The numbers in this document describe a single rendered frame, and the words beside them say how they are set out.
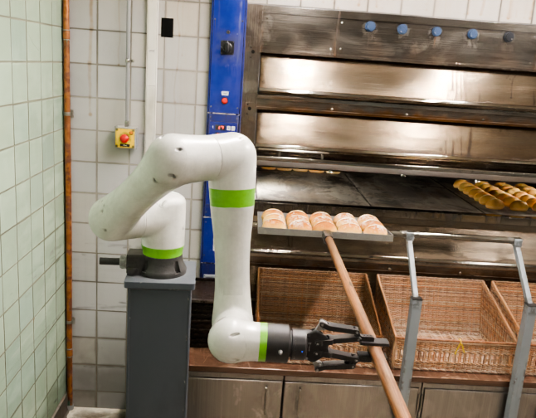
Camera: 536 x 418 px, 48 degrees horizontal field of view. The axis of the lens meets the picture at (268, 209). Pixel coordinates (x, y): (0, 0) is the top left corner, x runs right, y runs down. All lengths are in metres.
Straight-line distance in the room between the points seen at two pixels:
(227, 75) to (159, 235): 1.24
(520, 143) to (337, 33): 1.04
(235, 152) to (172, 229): 0.44
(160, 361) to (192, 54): 1.51
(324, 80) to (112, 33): 1.00
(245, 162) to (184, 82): 1.47
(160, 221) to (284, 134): 1.26
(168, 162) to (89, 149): 1.66
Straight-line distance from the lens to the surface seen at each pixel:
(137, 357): 1.92
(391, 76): 2.97
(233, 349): 1.43
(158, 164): 1.38
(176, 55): 2.90
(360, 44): 2.94
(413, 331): 2.61
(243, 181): 1.47
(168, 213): 1.78
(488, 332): 3.19
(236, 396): 2.73
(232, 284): 1.52
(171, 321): 1.86
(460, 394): 2.87
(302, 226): 2.45
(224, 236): 1.50
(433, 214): 3.10
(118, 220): 1.65
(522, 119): 3.17
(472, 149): 3.09
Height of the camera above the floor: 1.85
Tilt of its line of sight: 14 degrees down
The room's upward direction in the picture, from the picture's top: 4 degrees clockwise
